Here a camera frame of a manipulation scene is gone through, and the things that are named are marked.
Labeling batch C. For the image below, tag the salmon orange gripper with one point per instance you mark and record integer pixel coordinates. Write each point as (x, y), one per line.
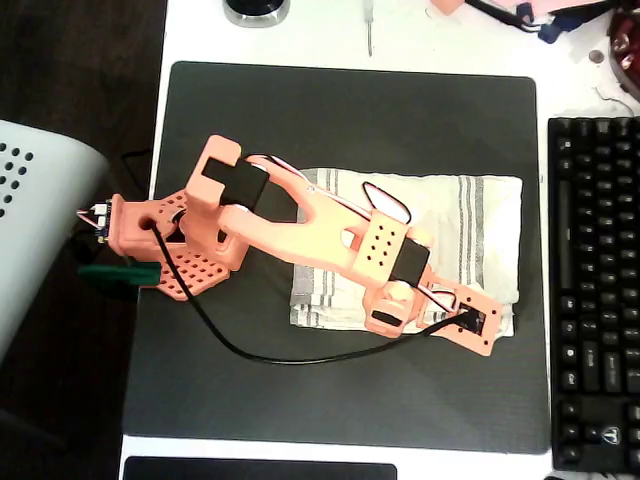
(386, 318)

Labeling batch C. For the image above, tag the white striped dish towel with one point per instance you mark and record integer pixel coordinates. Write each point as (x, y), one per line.
(500, 225)

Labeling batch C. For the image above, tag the salmon orange robot arm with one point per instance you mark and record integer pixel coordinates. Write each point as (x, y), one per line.
(300, 240)

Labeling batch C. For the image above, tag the black desk mat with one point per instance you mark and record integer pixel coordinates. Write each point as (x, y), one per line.
(300, 400)

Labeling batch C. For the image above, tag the black mechanical keyboard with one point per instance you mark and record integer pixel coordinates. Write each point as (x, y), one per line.
(600, 300)

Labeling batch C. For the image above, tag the black flat tablet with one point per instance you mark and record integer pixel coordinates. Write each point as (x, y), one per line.
(260, 470)

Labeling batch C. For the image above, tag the metal screwdriver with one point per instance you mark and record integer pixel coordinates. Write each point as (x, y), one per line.
(368, 25)

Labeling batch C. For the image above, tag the green table clamp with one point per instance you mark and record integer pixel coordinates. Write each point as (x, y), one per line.
(115, 274)

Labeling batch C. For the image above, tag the small salmon orange block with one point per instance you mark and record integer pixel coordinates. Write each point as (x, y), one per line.
(446, 6)

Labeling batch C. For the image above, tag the motor controller board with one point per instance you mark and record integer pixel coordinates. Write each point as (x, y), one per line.
(100, 217)

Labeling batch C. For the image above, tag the blue plug connector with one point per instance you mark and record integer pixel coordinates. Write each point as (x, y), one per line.
(550, 31)

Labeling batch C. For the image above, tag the steel cup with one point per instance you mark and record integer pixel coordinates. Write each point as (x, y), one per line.
(255, 17)

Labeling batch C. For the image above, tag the small copper coin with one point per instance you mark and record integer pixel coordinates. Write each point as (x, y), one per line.
(596, 56)

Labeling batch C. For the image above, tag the dark red round object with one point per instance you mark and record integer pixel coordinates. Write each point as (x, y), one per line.
(627, 55)

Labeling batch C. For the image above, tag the pink flat object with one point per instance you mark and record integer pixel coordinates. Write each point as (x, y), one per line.
(560, 4)

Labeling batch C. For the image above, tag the grey perforated plastic shell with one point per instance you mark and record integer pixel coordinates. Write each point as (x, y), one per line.
(45, 225)

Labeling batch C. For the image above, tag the salmon orange camera mount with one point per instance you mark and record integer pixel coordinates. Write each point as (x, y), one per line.
(492, 327)

